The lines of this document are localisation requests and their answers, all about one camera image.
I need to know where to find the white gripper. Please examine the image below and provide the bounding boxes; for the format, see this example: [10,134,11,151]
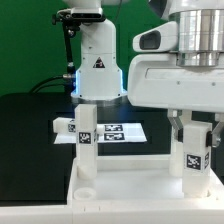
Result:
[128,53,224,142]

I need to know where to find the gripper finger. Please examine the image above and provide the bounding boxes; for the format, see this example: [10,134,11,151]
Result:
[206,113,224,148]

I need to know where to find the white desk top tray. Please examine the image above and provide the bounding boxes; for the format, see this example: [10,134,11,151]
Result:
[67,155,224,212]

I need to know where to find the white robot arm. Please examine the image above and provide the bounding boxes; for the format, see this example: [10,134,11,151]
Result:
[128,0,224,124]

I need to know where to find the white marker base sheet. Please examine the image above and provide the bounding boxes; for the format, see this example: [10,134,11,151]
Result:
[54,123,147,144]

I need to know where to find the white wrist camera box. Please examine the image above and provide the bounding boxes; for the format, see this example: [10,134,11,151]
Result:
[132,21,178,53]

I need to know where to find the black camera on stand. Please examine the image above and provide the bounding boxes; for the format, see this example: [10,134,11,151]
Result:
[51,7,107,93]

